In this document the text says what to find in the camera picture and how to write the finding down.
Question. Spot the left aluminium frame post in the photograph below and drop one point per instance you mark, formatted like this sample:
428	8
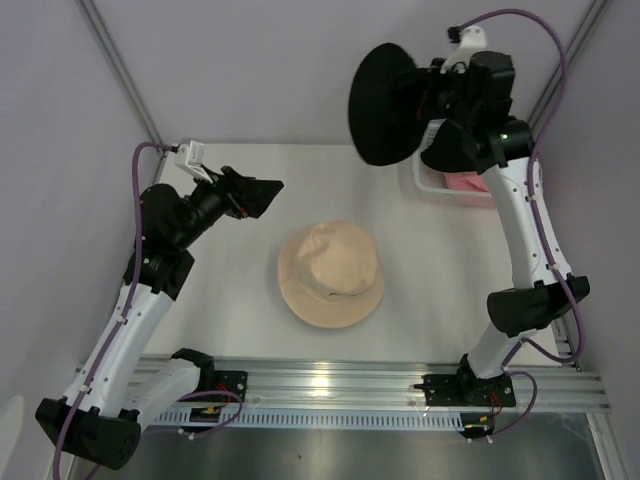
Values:
114	59

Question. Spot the black bucket hat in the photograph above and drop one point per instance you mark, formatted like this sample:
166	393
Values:
385	106

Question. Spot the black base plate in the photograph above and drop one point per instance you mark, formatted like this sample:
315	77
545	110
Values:
234	381
457	390

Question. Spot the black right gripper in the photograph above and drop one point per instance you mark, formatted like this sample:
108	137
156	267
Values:
432	82

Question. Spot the aluminium frame post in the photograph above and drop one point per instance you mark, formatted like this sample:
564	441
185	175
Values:
551	97
114	59

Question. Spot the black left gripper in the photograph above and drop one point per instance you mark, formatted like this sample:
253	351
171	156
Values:
255	195

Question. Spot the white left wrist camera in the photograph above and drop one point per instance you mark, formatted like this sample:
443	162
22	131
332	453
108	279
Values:
188	157

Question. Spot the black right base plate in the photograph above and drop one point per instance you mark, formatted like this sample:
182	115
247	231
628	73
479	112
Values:
457	390

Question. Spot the aluminium mounting rail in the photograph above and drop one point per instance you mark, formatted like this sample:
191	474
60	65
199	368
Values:
389	386

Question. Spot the beige bucket hat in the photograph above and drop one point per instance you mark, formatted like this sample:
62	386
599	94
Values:
329	274

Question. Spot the white slotted cable duct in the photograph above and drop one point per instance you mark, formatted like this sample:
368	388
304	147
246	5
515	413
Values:
420	420

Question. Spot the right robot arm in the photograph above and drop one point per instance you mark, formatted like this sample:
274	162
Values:
544	286

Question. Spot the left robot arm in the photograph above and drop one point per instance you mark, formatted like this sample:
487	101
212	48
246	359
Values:
98	418

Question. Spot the white plastic basket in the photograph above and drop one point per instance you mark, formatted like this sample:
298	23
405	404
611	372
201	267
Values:
433	185

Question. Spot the right aluminium frame post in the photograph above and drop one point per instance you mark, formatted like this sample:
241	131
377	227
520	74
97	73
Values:
551	97

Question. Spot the pink hat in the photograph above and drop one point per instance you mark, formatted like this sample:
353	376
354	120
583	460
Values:
466	181

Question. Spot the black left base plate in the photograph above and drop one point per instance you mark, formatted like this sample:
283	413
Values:
234	381

